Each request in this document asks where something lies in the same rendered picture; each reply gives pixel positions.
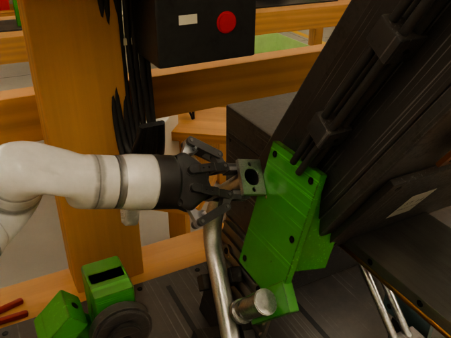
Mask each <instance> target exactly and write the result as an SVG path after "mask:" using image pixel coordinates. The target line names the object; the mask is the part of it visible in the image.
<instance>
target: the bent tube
mask: <svg viewBox="0 0 451 338"><path fill-rule="evenodd" d="M248 164H249V165H250V166H249V165H248ZM236 168H237V172H238V173H237V174H236V175H235V176H233V177H231V178H230V179H229V180H227V181H225V182H224V183H222V184H221V185H220V186H218V187H219V188H220V189H225V190H232V189H240V191H241V195H242V196H264V195H266V188H265V184H264V177H263V173H262V166H261V163H260V160H255V159H237V160H236ZM253 189H254V191H253ZM217 206H218V202H215V201H209V203H208V206H207V210H206V213H208V212H210V211H211V210H213V209H215V208H216V207H217ZM223 215H224V214H222V215H220V216H219V217H217V218H215V219H214V220H212V221H210V222H208V223H207V224H206V225H204V227H203V240H204V248H205V255H206V259H207V266H208V270H209V277H210V281H211V287H212V292H213V298H214V303H215V309H216V313H217V320H218V324H219V331H220V335H221V338H241V337H240V330H239V326H238V324H236V323H235V322H233V320H232V319H231V317H230V313H229V308H230V305H231V303H232V302H233V301H234V300H233V296H232V290H231V286H230V280H229V276H228V270H227V266H226V260H225V256H224V252H223V245H222V240H221V227H222V221H223Z"/></svg>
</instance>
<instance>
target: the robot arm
mask: <svg viewBox="0 0 451 338"><path fill-rule="evenodd" d="M181 148H182V150H181V153H179V154H177V155H175V156H173V155H160V154H122V155H95V154H79V153H76V152H73V151H70V150H66V149H63V148H58V147H55V146H50V145H47V144H43V143H39V142H31V141H14V142H8V143H5V144H1V145H0V256H1V254H2V253H3V251H4V249H5V247H6V245H7V244H8V243H9V242H10V241H11V240H12V239H13V238H14V237H15V236H16V235H17V233H18V232H19V231H20V230H21V228H22V227H23V226H24V225H25V224H26V223H27V221H28V220H29V219H30V217H31V216H32V215H33V213H34V211H35V210H36V208H37V207H38V205H39V203H40V201H41V199H42V195H43V194H48V195H54V196H63V197H65V199H66V201H67V203H68V204H69V205H70V206H71V207H73V208H76V209H120V213H121V222H122V223H123V224H124V225H125V226H131V225H137V224H138V221H139V216H140V210H157V209H178V210H181V211H183V212H186V213H188V214H189V216H190V218H191V220H192V221H193V222H192V223H191V227H192V228H193V229H198V228H200V227H202V226H204V225H206V224H207V223H208V222H210V221H212V220H214V219H215V218H217V217H219V216H220V215H222V214H224V213H225V212H227V211H229V210H230V209H231V204H230V202H231V201H240V202H243V201H245V200H247V199H249V198H250V196H242V195H241V191H240V189H232V190H225V189H220V188H219V187H215V186H211V185H210V183H209V176H213V175H217V174H223V176H229V175H236V174H237V173H238V172H237V168H236V163H227V162H225V161H224V159H223V158H222V157H223V153H222V151H220V150H218V149H216V148H214V147H212V146H210V145H208V144H206V143H204V142H202V141H200V140H198V139H196V138H194V137H192V136H189V137H188V138H187V139H186V140H185V141H183V142H182V143H181ZM190 155H191V156H192V155H196V156H198V157H200V158H202V159H204V160H207V161H208V162H210V163H206V164H201V163H200V162H198V161H197V160H196V159H194V158H193V157H191V156H190ZM203 201H207V202H209V201H215V202H218V206H217V207H216V208H215V209H213V210H211V211H210V212H208V213H206V211H204V210H200V211H198V210H197V209H196V207H197V206H198V205H199V204H200V203H202V202H203Z"/></svg>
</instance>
